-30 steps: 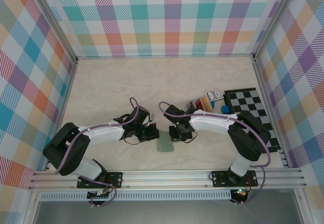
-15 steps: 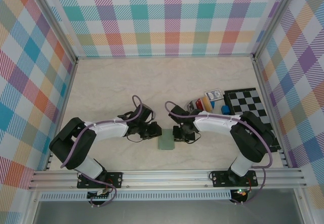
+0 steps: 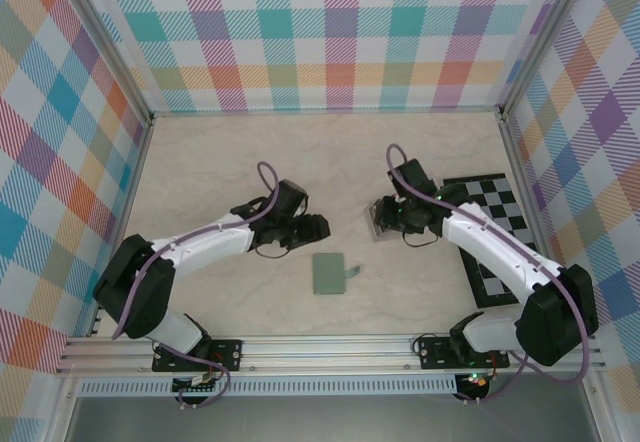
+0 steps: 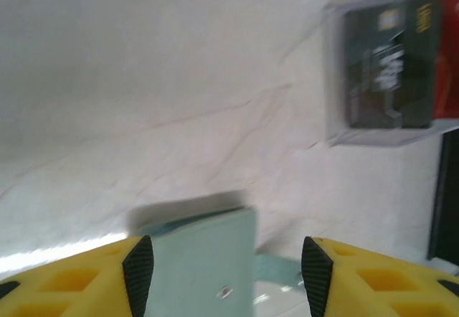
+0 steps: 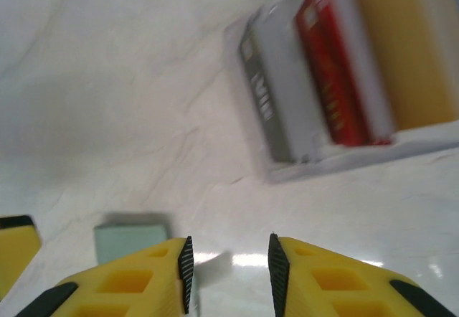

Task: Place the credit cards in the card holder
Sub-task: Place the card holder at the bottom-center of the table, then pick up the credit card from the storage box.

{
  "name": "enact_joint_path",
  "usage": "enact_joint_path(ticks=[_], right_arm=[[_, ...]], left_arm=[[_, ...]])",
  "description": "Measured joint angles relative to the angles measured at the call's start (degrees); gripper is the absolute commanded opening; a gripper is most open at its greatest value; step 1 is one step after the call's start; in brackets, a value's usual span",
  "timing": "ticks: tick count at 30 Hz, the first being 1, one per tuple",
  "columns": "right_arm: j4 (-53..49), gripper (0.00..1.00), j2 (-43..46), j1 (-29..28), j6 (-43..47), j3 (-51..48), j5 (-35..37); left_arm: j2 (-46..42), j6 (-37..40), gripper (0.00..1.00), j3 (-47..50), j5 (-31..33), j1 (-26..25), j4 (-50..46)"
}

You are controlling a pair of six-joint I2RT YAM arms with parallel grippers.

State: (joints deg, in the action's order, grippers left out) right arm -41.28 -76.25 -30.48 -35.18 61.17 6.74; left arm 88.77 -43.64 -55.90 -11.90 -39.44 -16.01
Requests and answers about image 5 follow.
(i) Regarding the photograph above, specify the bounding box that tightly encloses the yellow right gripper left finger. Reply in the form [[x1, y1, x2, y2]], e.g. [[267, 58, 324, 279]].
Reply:
[[19, 235, 195, 317]]

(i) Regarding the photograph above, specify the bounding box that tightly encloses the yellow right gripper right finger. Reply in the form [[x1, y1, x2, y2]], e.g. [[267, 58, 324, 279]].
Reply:
[[268, 233, 455, 317]]

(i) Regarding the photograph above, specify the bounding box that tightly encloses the light green card holder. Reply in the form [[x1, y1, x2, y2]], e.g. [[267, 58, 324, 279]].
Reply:
[[93, 212, 174, 265]]

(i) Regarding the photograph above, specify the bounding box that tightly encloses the red VIP card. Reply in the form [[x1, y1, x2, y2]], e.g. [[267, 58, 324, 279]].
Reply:
[[293, 0, 392, 146]]

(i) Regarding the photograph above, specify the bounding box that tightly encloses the clear acrylic card stand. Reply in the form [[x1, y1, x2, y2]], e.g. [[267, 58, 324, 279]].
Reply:
[[222, 0, 459, 185]]

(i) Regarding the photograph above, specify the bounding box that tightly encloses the grey VIP card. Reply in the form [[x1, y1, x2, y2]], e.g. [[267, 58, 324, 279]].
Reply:
[[238, 1, 323, 164]]

